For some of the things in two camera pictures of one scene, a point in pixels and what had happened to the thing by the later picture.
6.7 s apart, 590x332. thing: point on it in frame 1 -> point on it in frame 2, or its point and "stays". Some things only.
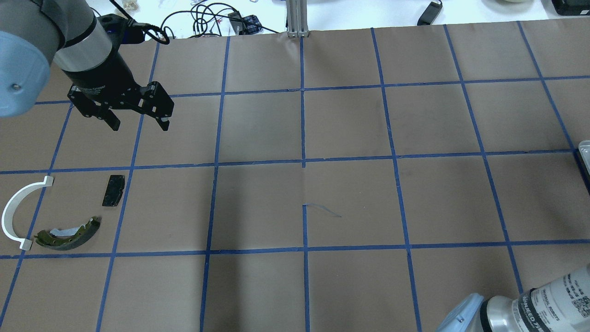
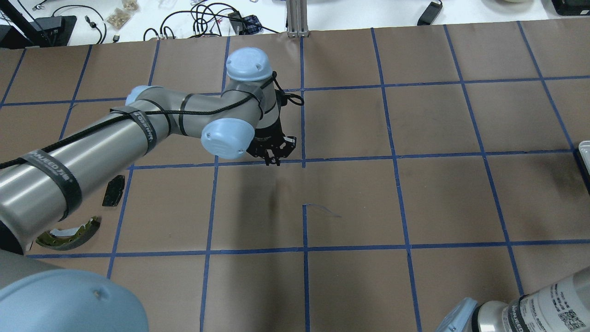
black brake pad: [115, 190] stays
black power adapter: [430, 14] stays
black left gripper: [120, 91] -> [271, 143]
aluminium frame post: [297, 18] stays
